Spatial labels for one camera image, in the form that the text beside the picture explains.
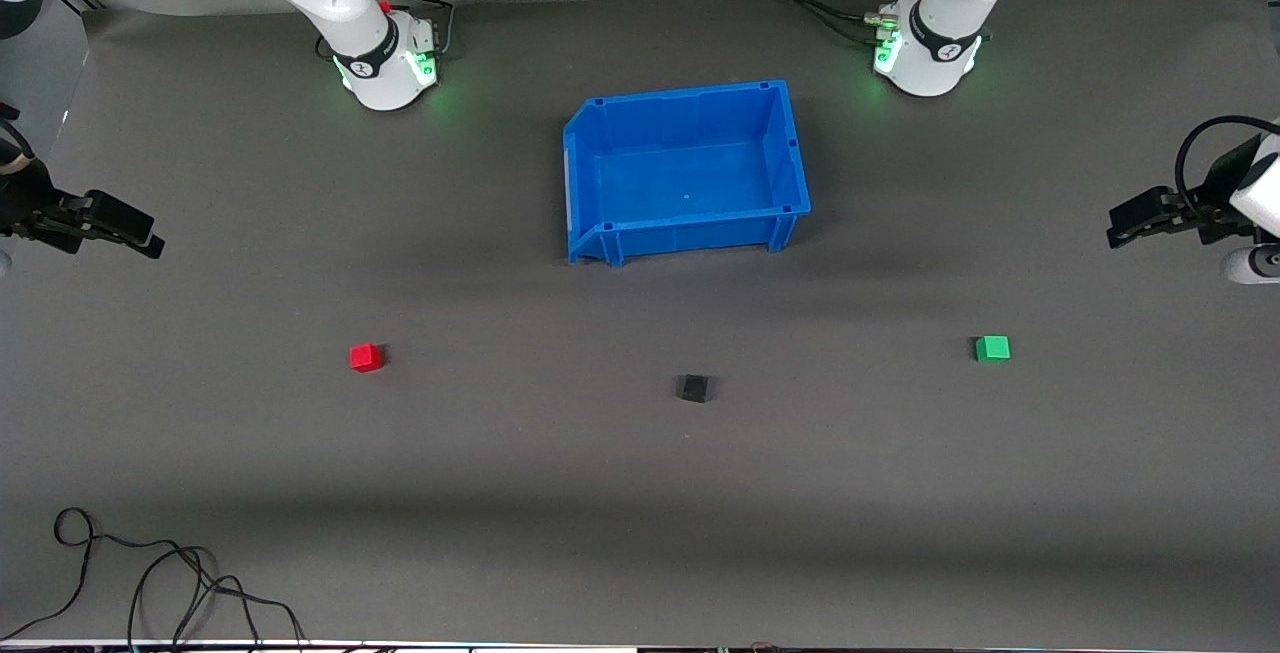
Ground black left arm base cables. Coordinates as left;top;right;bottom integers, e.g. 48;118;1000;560
754;0;993;46

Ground dark grey table mat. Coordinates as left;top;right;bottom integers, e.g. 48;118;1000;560
0;0;1280;650

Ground blue plastic storage bin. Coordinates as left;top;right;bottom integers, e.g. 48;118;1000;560
562;80;812;267

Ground black right arm base cables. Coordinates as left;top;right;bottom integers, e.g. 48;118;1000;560
315;0;457;62

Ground black arm base cables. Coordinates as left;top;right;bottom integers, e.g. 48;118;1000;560
754;0;993;46
315;0;457;62

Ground thin black loose cable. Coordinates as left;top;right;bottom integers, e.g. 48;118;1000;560
0;507;307;650

